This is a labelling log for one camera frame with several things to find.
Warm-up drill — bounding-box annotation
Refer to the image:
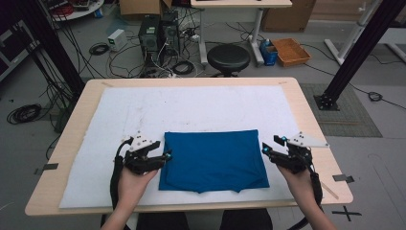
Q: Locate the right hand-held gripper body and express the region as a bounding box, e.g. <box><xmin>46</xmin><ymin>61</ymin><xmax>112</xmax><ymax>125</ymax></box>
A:
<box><xmin>271</xmin><ymin>131</ymin><xmax>329</xmax><ymax>175</ymax></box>

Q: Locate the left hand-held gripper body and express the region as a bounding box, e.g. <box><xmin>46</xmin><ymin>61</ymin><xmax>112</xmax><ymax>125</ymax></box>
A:
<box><xmin>124</xmin><ymin>130</ymin><xmax>161</xmax><ymax>175</ymax></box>

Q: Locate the blue T-shirt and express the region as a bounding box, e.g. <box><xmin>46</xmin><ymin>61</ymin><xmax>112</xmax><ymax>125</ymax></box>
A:
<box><xmin>158</xmin><ymin>128</ymin><xmax>271</xmax><ymax>195</ymax></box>

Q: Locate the person's left hand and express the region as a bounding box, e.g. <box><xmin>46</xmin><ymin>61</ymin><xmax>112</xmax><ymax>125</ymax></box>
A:
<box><xmin>117</xmin><ymin>167</ymin><xmax>160</xmax><ymax>207</ymax></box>

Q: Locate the person's right hand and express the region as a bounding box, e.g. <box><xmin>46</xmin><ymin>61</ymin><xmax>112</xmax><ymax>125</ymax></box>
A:
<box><xmin>277</xmin><ymin>166</ymin><xmax>317</xmax><ymax>209</ymax></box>

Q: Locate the thin wooden strip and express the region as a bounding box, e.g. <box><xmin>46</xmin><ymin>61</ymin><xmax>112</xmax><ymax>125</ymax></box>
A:
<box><xmin>320</xmin><ymin>181</ymin><xmax>339</xmax><ymax>200</ymax></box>

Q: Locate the black tape strip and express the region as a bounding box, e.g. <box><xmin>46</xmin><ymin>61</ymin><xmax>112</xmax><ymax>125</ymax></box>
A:
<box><xmin>34</xmin><ymin>162</ymin><xmax>59</xmax><ymax>175</ymax></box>
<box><xmin>332</xmin><ymin>173</ymin><xmax>355</xmax><ymax>184</ymax></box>

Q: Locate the white felt mat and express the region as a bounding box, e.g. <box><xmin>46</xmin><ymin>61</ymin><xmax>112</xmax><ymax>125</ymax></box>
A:
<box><xmin>58</xmin><ymin>84</ymin><xmax>301</xmax><ymax>209</ymax></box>

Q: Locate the grey floor mat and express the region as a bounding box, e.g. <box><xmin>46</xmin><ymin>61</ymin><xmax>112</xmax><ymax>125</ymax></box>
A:
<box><xmin>300</xmin><ymin>82</ymin><xmax>383</xmax><ymax>138</ymax></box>

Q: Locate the person's left leg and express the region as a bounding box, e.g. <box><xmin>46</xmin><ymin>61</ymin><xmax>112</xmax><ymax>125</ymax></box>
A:
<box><xmin>136</xmin><ymin>211</ymin><xmax>191</xmax><ymax>230</ymax></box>

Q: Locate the person's leg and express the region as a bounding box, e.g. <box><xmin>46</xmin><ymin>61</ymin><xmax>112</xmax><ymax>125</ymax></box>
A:
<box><xmin>219</xmin><ymin>209</ymin><xmax>274</xmax><ymax>230</ymax></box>
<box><xmin>136</xmin><ymin>211</ymin><xmax>191</xmax><ymax>230</ymax></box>

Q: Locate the person's right leg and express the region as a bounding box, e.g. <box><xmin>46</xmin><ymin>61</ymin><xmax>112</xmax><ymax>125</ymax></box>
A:
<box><xmin>219</xmin><ymin>209</ymin><xmax>274</xmax><ymax>230</ymax></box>

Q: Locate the light wooden table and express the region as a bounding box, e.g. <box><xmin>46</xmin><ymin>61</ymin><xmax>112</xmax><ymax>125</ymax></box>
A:
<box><xmin>24</xmin><ymin>77</ymin><xmax>354</xmax><ymax>217</ymax></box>

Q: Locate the blue container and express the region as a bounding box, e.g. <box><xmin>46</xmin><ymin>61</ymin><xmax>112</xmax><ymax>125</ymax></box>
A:
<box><xmin>259</xmin><ymin>38</ymin><xmax>279</xmax><ymax>66</ymax></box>

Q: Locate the black round stool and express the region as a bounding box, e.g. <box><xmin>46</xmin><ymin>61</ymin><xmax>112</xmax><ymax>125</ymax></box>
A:
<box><xmin>206</xmin><ymin>43</ymin><xmax>252</xmax><ymax>79</ymax></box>

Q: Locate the black computer tower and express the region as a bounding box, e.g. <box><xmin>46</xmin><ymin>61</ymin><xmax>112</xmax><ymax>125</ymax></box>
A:
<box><xmin>159</xmin><ymin>11</ymin><xmax>181</xmax><ymax>57</ymax></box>
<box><xmin>138</xmin><ymin>13</ymin><xmax>162</xmax><ymax>63</ymax></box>

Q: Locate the white power supply box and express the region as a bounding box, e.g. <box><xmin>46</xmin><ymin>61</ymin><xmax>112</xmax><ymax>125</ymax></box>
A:
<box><xmin>106</xmin><ymin>28</ymin><xmax>128</xmax><ymax>52</ymax></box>

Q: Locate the white metal stand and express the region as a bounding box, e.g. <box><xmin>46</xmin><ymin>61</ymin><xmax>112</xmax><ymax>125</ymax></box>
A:
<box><xmin>324</xmin><ymin>0</ymin><xmax>384</xmax><ymax>66</ymax></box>

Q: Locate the large cardboard box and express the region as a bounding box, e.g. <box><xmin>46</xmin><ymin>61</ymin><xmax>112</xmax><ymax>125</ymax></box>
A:
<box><xmin>261</xmin><ymin>0</ymin><xmax>317</xmax><ymax>33</ymax></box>

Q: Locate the small cardboard box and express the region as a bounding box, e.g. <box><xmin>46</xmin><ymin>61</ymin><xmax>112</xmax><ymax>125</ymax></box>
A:
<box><xmin>119</xmin><ymin>0</ymin><xmax>173</xmax><ymax>17</ymax></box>

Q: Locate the white desk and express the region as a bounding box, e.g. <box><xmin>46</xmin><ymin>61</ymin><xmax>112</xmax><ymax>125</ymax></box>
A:
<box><xmin>190</xmin><ymin>0</ymin><xmax>293</xmax><ymax>66</ymax></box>

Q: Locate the round white table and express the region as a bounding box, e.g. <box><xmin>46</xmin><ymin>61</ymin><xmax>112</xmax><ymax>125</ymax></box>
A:
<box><xmin>47</xmin><ymin>0</ymin><xmax>105</xmax><ymax>22</ymax></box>

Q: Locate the dark equipment rack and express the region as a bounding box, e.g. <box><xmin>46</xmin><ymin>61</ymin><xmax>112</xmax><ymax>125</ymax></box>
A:
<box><xmin>0</xmin><ymin>18</ymin><xmax>40</xmax><ymax>81</ymax></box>

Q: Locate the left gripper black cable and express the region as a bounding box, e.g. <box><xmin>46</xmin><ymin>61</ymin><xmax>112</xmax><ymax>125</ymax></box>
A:
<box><xmin>109</xmin><ymin>137</ymin><xmax>133</xmax><ymax>210</ymax></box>

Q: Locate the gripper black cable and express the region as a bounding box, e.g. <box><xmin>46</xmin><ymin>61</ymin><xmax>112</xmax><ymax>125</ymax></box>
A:
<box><xmin>286</xmin><ymin>152</ymin><xmax>324</xmax><ymax>230</ymax></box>
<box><xmin>109</xmin><ymin>137</ymin><xmax>133</xmax><ymax>210</ymax></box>

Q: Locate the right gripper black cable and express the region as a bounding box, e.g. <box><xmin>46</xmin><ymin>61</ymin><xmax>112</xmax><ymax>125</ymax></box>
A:
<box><xmin>286</xmin><ymin>152</ymin><xmax>324</xmax><ymax>230</ymax></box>

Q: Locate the black cable with coil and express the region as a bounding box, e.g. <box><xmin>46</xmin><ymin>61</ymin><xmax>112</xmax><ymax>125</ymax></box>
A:
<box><xmin>348</xmin><ymin>80</ymin><xmax>406</xmax><ymax>111</ymax></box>

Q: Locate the small coiled black cable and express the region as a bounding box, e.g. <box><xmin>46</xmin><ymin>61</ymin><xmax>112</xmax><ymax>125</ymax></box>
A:
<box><xmin>88</xmin><ymin>42</ymin><xmax>110</xmax><ymax>57</ymax></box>

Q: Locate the black cable bundle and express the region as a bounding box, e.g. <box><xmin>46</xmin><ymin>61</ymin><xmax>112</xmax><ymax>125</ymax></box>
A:
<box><xmin>32</xmin><ymin>47</ymin><xmax>80</xmax><ymax>108</ymax></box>

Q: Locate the black aluminium frame post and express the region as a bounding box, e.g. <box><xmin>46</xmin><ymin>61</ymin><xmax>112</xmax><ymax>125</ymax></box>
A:
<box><xmin>25</xmin><ymin>0</ymin><xmax>85</xmax><ymax>97</ymax></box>
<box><xmin>314</xmin><ymin>0</ymin><xmax>406</xmax><ymax>112</ymax></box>

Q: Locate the tangle of cables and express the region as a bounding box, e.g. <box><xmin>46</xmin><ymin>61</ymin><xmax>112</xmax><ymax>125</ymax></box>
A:
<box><xmin>178</xmin><ymin>18</ymin><xmax>205</xmax><ymax>47</ymax></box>

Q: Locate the large coiled black cable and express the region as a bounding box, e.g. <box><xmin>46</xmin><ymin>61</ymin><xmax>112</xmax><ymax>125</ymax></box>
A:
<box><xmin>6</xmin><ymin>103</ymin><xmax>43</xmax><ymax>126</ymax></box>

